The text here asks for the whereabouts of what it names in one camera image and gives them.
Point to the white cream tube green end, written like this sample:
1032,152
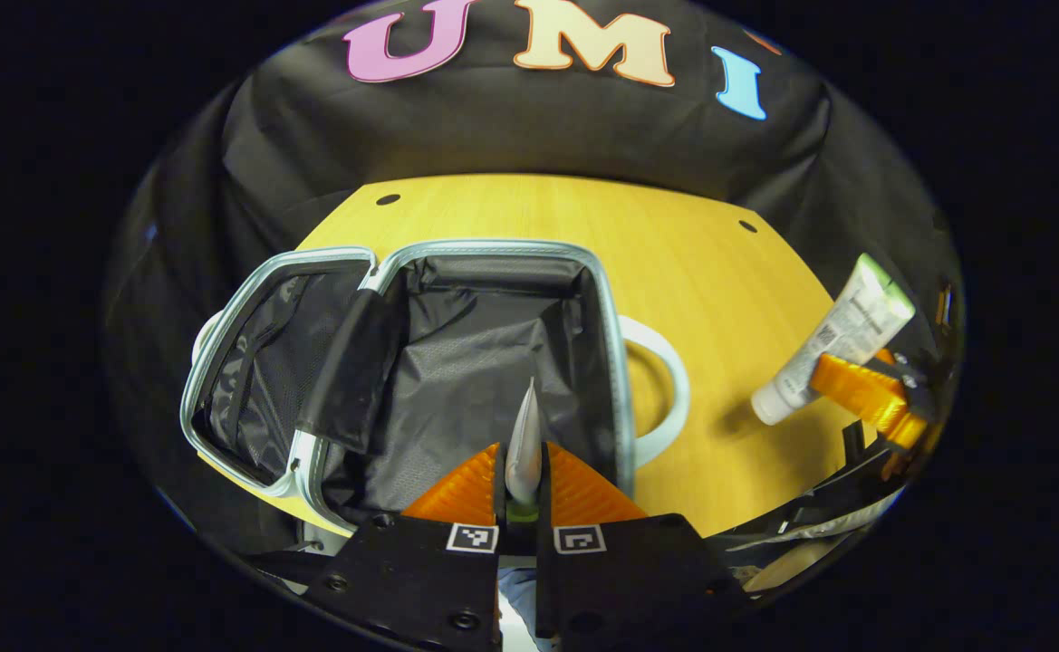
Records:
842,330

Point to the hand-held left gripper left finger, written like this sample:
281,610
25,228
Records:
420,580

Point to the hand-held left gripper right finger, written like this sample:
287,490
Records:
620,580

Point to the white suitcase black lining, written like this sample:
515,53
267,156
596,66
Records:
475,362

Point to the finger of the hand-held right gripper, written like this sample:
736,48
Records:
864,398

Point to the silver cream tube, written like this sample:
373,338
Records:
524,444

